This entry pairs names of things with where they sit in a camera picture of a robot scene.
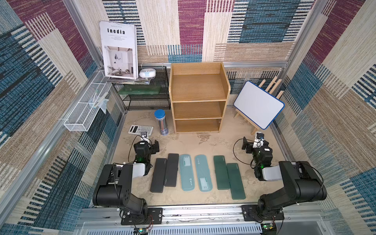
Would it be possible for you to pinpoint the dark green pencil case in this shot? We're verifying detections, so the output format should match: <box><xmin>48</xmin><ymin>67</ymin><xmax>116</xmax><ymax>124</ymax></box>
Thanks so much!
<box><xmin>213</xmin><ymin>155</ymin><xmax>230</xmax><ymax>190</ymax></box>
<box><xmin>227</xmin><ymin>163</ymin><xmax>246</xmax><ymax>200</ymax></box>

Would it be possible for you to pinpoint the light teal pencil case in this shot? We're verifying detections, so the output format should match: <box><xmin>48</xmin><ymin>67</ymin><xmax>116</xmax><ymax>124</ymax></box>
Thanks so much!
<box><xmin>195</xmin><ymin>155</ymin><xmax>212</xmax><ymax>192</ymax></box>
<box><xmin>179</xmin><ymin>154</ymin><xmax>195</xmax><ymax>192</ymax></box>

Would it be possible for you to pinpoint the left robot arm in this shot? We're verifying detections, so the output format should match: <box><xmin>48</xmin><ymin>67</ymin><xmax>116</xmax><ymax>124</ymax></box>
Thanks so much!
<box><xmin>93</xmin><ymin>140</ymin><xmax>159</xmax><ymax>220</ymax></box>

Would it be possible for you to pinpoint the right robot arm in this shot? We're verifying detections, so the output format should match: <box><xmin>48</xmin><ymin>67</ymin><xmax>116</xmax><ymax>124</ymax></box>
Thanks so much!
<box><xmin>242</xmin><ymin>138</ymin><xmax>327</xmax><ymax>223</ymax></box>

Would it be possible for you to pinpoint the black pencil case left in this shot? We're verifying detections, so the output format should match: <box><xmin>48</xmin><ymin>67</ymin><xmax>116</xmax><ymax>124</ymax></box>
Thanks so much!
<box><xmin>150</xmin><ymin>158</ymin><xmax>167</xmax><ymax>193</ymax></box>

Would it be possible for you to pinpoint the black pencil case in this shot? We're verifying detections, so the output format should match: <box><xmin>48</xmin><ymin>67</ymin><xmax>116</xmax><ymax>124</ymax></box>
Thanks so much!
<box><xmin>164</xmin><ymin>153</ymin><xmax>179</xmax><ymax>187</ymax></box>
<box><xmin>150</xmin><ymin>158</ymin><xmax>167</xmax><ymax>193</ymax></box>

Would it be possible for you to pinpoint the black pencil case right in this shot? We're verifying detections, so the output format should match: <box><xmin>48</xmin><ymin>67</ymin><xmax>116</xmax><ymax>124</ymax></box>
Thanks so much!
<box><xmin>164</xmin><ymin>153</ymin><xmax>179</xmax><ymax>187</ymax></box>

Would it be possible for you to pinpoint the blue-lid pencil canister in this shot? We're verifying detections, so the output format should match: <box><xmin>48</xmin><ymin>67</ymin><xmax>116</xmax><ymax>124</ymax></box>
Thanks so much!
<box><xmin>154</xmin><ymin>109</ymin><xmax>168</xmax><ymax>136</ymax></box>

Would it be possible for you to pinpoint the wooden three-tier shelf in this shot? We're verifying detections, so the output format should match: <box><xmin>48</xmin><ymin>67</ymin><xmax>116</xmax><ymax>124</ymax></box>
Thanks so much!
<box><xmin>168</xmin><ymin>62</ymin><xmax>231</xmax><ymax>133</ymax></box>

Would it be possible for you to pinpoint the white calculator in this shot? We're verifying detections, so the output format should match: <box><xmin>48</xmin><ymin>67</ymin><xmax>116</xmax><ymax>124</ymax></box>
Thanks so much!
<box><xmin>128</xmin><ymin>125</ymin><xmax>154</xmax><ymax>136</ymax></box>

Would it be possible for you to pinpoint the wooden easel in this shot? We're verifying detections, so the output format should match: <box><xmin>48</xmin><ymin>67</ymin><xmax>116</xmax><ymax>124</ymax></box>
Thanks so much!
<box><xmin>236</xmin><ymin>77</ymin><xmax>284</xmax><ymax>135</ymax></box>

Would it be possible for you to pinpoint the green cutting mat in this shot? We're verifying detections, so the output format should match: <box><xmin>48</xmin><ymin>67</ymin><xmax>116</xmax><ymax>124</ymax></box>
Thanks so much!
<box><xmin>118</xmin><ymin>85</ymin><xmax>161</xmax><ymax>96</ymax></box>

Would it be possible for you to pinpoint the white round device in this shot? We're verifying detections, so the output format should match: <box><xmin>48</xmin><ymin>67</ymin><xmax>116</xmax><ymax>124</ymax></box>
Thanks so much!
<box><xmin>139</xmin><ymin>68</ymin><xmax>156</xmax><ymax>78</ymax></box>

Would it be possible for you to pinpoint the Inedia magazine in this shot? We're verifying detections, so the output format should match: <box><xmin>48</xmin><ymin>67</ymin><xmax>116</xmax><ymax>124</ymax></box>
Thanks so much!
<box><xmin>99</xmin><ymin>21</ymin><xmax>139</xmax><ymax>80</ymax></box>

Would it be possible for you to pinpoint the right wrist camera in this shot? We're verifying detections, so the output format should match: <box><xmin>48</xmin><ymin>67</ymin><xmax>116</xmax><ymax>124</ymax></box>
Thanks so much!
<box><xmin>255</xmin><ymin>132</ymin><xmax>264</xmax><ymax>142</ymax></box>

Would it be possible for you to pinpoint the black wire rack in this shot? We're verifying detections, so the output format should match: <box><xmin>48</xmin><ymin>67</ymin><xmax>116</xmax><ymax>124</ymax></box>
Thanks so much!
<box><xmin>110</xmin><ymin>66</ymin><xmax>171</xmax><ymax>111</ymax></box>

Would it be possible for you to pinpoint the white board blue frame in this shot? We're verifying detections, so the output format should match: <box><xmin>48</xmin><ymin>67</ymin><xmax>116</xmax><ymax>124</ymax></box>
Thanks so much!
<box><xmin>234</xmin><ymin>81</ymin><xmax>285</xmax><ymax>130</ymax></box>

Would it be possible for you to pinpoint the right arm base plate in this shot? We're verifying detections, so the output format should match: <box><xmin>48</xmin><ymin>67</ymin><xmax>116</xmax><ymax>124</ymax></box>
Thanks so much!
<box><xmin>241</xmin><ymin>204</ymin><xmax>285</xmax><ymax>223</ymax></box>

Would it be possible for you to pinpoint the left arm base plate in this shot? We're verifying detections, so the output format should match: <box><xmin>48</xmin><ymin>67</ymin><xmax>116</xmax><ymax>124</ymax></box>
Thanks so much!
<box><xmin>119</xmin><ymin>208</ymin><xmax>163</xmax><ymax>226</ymax></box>

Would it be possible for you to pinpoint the white wire basket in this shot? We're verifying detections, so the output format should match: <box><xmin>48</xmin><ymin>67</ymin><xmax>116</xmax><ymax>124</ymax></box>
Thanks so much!
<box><xmin>64</xmin><ymin>82</ymin><xmax>110</xmax><ymax>132</ymax></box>

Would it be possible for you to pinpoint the aluminium front rail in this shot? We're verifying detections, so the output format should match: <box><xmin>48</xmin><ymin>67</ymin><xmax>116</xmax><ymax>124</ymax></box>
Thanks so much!
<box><xmin>73</xmin><ymin>203</ymin><xmax>334</xmax><ymax>235</ymax></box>

